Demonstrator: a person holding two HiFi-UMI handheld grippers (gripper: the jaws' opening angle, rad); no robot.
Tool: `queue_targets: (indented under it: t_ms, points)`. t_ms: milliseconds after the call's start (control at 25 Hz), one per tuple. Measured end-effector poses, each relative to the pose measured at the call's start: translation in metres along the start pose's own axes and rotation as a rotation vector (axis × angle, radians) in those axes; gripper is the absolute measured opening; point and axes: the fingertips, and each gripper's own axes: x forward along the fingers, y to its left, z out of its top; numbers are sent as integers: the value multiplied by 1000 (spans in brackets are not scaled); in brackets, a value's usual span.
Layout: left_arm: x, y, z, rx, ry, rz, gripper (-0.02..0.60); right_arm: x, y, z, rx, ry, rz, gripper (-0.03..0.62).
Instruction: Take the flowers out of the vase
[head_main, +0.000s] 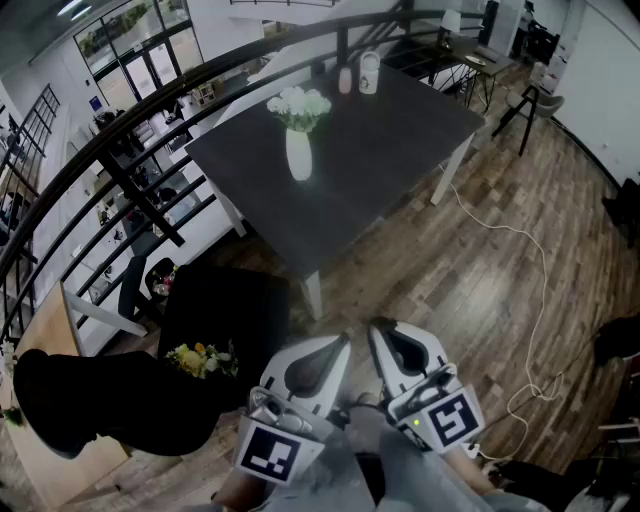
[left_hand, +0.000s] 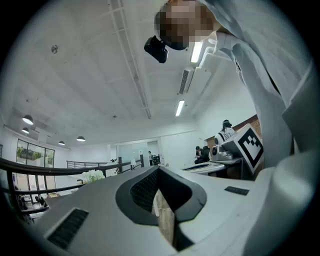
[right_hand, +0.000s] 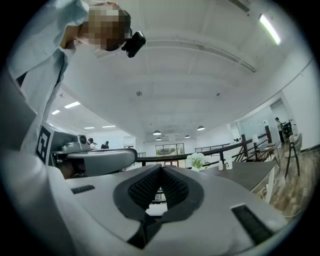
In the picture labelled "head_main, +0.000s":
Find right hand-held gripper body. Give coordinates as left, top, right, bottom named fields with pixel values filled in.
left=387, top=363, right=486, bottom=456

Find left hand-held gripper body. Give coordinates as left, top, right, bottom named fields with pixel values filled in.
left=233, top=383, right=335, bottom=486

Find white vase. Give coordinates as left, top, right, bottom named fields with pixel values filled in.
left=284, top=127, right=314, bottom=182

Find white flowers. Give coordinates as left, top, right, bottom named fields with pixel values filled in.
left=266, top=85, right=333, bottom=134

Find person's right forearm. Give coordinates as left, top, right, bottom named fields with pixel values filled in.
left=447, top=442, right=496, bottom=496

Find person's left forearm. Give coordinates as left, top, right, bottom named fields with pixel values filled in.
left=214, top=467, right=271, bottom=512

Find black office chair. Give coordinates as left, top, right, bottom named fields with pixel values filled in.
left=12, top=254, right=291, bottom=459

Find person's light shirt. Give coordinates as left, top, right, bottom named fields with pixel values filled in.
left=269, top=404, right=551, bottom=512

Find yellow flower bouquet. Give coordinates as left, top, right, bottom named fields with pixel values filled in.
left=164, top=341, right=240, bottom=380

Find waste bin with rubbish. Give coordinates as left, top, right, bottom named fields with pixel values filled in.
left=144, top=258, right=180, bottom=297

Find dark table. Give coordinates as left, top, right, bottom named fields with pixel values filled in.
left=184, top=62, right=487, bottom=321

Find wooden desk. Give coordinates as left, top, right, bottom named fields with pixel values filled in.
left=0, top=282, right=131, bottom=511

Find grey chair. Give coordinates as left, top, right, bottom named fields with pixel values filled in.
left=492, top=84, right=566, bottom=157

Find black curved railing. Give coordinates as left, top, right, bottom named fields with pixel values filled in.
left=0, top=9, right=491, bottom=346

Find glass entrance doors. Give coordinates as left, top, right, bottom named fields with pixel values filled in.
left=74, top=0, right=204, bottom=104

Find white table lamp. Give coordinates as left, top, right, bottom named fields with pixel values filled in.
left=438, top=8, right=462, bottom=51

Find white floor cable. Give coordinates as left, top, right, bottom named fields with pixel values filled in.
left=439, top=164, right=566, bottom=461

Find desk with wire legs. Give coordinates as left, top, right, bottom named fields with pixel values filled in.
left=394, top=34, right=516, bottom=114

